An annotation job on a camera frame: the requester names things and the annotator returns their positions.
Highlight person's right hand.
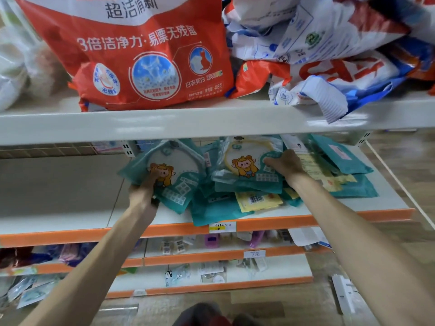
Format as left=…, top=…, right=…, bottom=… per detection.
left=263, top=149, right=307, bottom=188

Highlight person's left hand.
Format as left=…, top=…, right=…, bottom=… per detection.
left=128, top=169, right=161, bottom=222

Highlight cartoon packet with grey ring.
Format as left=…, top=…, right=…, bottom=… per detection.
left=117, top=139, right=208, bottom=214

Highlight cartoon packet with yellow ring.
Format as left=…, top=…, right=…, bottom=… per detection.
left=212, top=136, right=285, bottom=194

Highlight person's left forearm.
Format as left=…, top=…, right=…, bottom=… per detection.
left=19, top=204, right=158, bottom=326

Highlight person's right forearm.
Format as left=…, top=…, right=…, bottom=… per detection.
left=287, top=171, right=435, bottom=326

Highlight white and yellow paper packet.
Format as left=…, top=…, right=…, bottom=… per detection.
left=281, top=134, right=358, bottom=193

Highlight yellow barcode packet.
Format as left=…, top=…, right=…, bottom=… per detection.
left=234, top=192, right=285, bottom=214

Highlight white barcode packets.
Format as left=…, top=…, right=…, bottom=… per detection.
left=160, top=235, right=187, bottom=255

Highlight pile of teal packets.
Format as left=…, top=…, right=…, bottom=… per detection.
left=188, top=134, right=380, bottom=228

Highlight white shelf board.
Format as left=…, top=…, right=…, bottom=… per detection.
left=0, top=89, right=435, bottom=146

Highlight yellow price label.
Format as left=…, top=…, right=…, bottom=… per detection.
left=209, top=221, right=237, bottom=234

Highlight small orange detergent bag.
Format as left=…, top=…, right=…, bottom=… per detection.
left=226, top=59, right=293, bottom=99

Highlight white shelf with orange edge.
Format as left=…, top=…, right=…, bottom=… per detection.
left=0, top=145, right=416, bottom=248

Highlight panda print packet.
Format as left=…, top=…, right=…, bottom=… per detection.
left=164, top=264, right=191, bottom=288

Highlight narrow shelf with orange edge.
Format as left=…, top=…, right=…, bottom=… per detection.
left=0, top=229, right=331, bottom=277

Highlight low shelf with orange edge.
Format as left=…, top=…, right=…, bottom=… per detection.
left=105, top=254, right=314, bottom=300

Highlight clear packet with white card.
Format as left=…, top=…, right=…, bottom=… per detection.
left=198, top=261, right=227, bottom=284

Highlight white detergent bag red print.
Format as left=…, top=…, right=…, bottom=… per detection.
left=268, top=49, right=423, bottom=125

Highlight large red detergent bag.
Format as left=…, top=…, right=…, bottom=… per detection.
left=14, top=0, right=236, bottom=113

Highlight white and blue detergent bag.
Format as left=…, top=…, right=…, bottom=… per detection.
left=222, top=0, right=435, bottom=66

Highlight person's dark clothing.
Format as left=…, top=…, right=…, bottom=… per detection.
left=173, top=302, right=263, bottom=326

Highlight white card on floor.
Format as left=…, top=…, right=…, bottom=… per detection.
left=331, top=274, right=356, bottom=315

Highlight dark red packets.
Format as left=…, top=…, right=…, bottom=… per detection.
left=0, top=246, right=35, bottom=269

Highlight clear packets on low shelf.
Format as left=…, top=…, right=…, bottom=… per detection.
left=6, top=274, right=63, bottom=310

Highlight clear plastic bag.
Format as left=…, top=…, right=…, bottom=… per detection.
left=0, top=0, right=70, bottom=112

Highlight wire shelf back grid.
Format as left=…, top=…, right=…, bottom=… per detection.
left=0, top=142, right=127, bottom=160

